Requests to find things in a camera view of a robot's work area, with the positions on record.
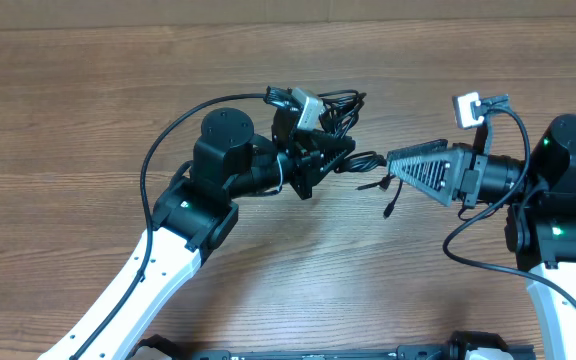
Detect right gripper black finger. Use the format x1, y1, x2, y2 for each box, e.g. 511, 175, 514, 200
391, 158, 452, 206
387, 139, 448, 164

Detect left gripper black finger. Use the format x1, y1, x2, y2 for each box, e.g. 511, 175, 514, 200
318, 142, 356, 179
308, 131, 354, 150

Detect black USB cable bundle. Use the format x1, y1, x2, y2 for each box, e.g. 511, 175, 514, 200
317, 89, 404, 220

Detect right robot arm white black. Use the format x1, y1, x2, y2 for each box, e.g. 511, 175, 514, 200
387, 114, 576, 359

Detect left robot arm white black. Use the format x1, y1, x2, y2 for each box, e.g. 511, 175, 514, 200
42, 108, 355, 359

